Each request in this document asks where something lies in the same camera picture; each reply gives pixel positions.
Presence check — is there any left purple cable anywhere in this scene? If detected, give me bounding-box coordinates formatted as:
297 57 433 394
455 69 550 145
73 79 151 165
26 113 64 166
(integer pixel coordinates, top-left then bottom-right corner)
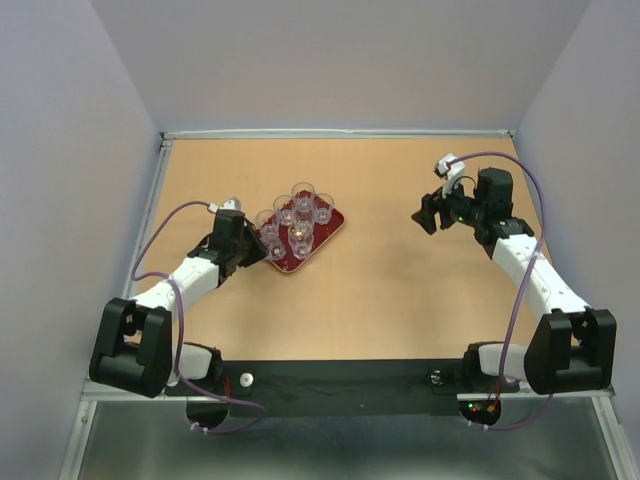
132 200 266 435

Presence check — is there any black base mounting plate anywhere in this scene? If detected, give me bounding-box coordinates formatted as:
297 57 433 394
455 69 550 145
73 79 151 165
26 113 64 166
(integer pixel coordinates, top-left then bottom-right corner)
179 357 521 417

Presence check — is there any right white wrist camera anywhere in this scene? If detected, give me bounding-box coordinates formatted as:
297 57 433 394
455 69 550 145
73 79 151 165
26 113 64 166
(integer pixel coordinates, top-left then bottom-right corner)
434 153 465 198

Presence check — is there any red rectangular serving tray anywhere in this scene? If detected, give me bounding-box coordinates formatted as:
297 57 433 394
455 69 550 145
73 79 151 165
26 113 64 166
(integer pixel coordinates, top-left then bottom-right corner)
266 202 345 274

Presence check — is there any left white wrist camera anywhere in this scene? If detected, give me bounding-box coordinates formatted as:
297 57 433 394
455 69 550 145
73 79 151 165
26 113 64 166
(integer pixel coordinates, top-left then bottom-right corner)
207 197 242 214

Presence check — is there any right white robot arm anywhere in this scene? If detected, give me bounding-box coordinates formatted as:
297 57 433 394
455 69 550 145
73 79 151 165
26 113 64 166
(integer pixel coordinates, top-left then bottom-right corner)
412 190 617 395

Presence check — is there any aluminium table frame rail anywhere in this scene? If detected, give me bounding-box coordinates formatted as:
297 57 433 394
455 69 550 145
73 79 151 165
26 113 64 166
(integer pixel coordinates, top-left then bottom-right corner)
161 128 513 141

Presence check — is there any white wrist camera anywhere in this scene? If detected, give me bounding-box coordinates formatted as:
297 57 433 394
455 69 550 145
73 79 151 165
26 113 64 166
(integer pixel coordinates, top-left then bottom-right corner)
434 153 465 198
207 197 242 214

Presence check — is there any clear faceted glass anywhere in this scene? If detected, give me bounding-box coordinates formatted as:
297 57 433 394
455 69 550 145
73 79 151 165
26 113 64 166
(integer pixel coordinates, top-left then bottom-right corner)
313 193 334 225
291 182 316 214

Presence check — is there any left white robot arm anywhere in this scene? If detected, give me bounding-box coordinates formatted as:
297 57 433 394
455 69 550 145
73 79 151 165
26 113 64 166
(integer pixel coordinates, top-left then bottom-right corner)
89 197 267 398

